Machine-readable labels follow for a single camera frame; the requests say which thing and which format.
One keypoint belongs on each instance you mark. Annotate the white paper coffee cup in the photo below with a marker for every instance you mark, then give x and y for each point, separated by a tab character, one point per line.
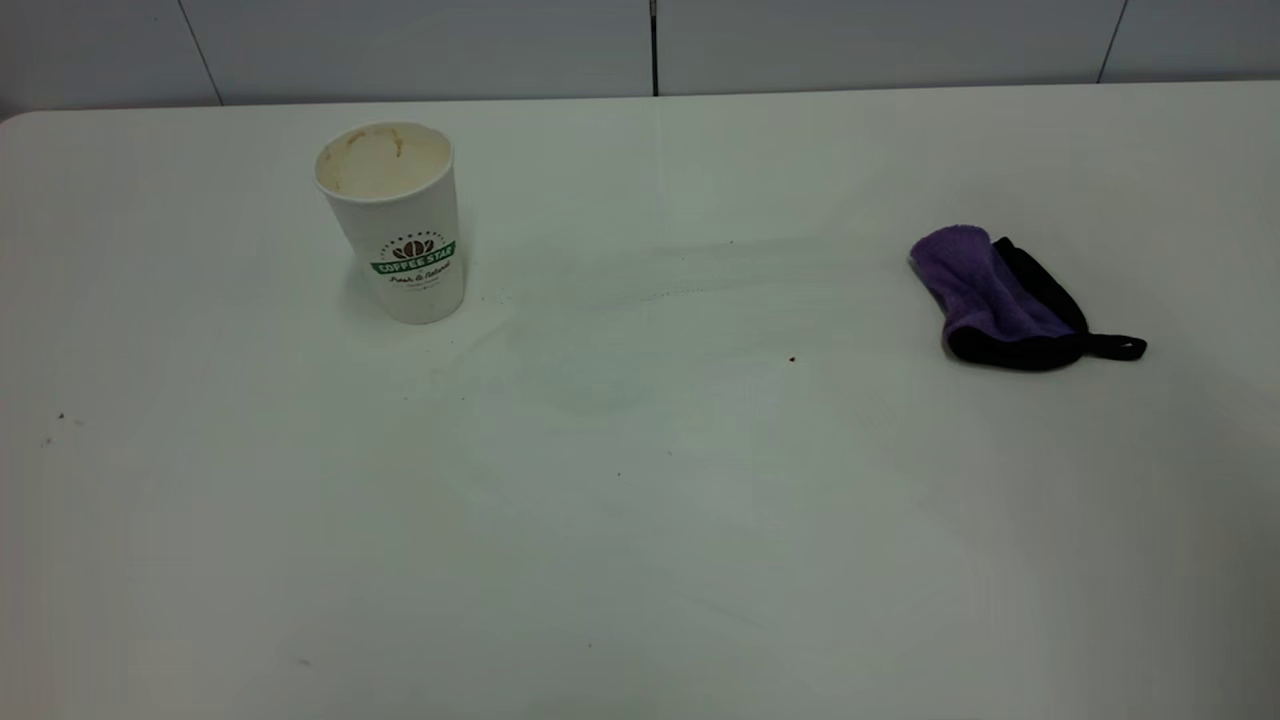
400	225

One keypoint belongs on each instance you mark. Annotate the purple cloth with black trim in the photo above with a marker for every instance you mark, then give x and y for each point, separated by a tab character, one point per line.
985	295

